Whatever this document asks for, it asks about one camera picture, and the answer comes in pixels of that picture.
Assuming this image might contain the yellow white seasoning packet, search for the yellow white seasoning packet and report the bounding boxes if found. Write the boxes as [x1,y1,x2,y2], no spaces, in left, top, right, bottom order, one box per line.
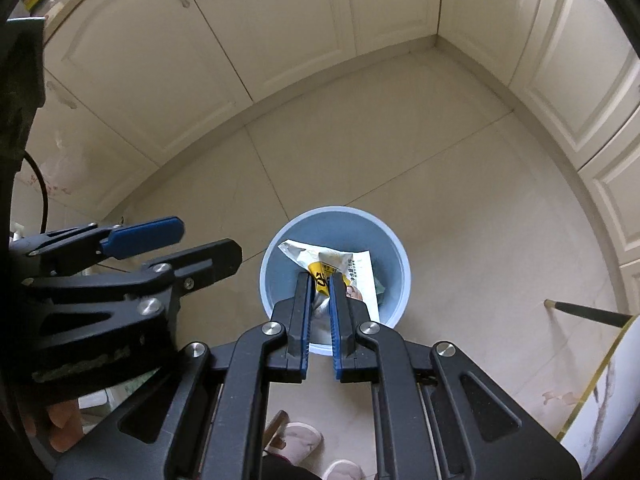
[279,240,385,322]

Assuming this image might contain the blue trash bin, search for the blue trash bin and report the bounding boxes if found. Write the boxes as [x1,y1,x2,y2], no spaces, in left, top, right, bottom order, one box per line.
[259,206,411,356]

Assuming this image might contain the cream kitchen base cabinets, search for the cream kitchen base cabinets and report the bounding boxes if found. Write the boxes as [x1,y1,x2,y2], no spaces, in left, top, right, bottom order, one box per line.
[17,0,639,312]

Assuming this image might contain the person's left hand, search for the person's left hand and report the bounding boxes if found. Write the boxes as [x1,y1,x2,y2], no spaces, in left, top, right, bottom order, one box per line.
[18,400,84,453]

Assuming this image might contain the white plastic bag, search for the white plastic bag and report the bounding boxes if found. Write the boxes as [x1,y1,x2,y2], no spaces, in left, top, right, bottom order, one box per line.
[27,129,90,198]

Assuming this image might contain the white slipper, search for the white slipper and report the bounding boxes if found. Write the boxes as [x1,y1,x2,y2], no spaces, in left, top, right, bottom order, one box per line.
[265,422,323,465]

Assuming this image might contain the black gold table leg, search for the black gold table leg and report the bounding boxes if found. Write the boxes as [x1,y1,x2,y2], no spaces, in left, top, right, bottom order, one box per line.
[544,299,631,328]

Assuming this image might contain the condiment bottles group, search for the condiment bottles group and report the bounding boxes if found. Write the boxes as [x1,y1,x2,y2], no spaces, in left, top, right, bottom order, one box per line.
[10,0,64,21]

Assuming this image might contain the black power cable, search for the black power cable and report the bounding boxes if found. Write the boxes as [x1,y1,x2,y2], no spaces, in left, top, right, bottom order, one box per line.
[22,152,50,235]

